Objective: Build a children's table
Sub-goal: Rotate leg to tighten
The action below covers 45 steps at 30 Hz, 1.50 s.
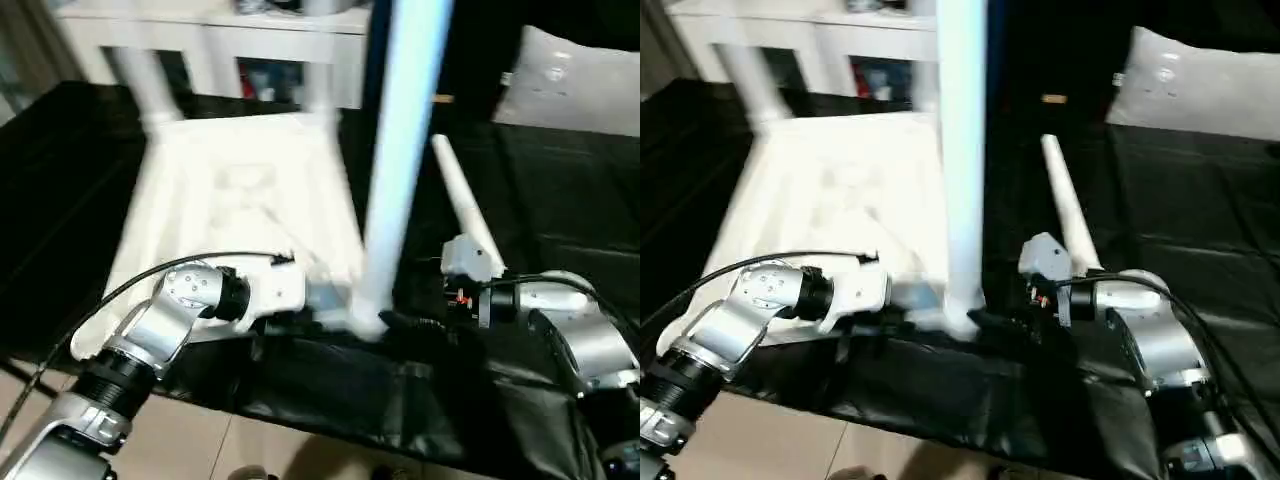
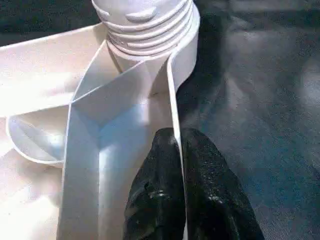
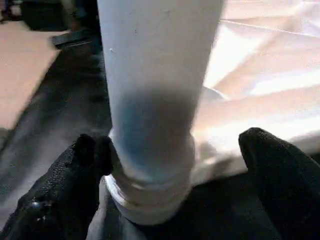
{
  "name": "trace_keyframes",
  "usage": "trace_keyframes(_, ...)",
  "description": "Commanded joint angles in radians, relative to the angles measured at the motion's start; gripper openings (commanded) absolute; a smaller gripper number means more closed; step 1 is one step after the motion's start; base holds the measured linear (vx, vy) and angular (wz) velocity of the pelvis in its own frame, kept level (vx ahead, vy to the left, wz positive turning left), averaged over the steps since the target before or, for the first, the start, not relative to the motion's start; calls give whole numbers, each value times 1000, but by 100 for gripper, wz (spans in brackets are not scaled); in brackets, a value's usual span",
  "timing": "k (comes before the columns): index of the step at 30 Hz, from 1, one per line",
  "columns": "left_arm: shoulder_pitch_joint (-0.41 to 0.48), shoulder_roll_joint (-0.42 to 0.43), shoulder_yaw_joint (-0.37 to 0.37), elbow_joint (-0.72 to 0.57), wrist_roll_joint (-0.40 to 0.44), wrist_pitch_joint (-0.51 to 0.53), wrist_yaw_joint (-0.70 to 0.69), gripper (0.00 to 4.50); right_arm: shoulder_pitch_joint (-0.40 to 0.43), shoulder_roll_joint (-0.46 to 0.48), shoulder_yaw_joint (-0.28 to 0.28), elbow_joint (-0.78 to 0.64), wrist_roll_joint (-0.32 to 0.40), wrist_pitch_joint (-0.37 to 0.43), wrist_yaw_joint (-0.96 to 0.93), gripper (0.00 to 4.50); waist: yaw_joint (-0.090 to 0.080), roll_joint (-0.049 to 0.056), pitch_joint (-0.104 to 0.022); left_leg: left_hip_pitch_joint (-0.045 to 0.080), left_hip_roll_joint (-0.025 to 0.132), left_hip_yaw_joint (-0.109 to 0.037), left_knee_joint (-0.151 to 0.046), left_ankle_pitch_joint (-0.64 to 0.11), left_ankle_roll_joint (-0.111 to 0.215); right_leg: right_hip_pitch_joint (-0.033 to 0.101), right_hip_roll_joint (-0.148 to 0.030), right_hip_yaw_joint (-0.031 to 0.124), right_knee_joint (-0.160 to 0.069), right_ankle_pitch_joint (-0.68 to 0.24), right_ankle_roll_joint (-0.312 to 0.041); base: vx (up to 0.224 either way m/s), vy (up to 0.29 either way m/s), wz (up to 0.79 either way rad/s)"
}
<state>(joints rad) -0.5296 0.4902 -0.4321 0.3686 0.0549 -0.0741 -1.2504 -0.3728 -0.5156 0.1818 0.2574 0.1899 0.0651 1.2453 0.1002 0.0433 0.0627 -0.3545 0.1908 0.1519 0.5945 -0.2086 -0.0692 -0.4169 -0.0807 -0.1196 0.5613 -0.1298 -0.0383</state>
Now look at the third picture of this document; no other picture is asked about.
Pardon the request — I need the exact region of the white plastic table top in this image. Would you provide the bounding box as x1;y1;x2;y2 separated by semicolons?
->
103;0;320;226

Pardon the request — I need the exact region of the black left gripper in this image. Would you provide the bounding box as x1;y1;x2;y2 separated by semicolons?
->
50;29;101;51

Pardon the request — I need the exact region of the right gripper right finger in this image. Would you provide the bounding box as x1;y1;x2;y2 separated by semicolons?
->
238;126;320;240

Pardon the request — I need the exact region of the white plastic table leg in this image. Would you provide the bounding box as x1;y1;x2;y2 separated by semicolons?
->
96;0;228;208

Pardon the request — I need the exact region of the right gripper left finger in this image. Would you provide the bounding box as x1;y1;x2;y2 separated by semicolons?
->
0;133;119;240

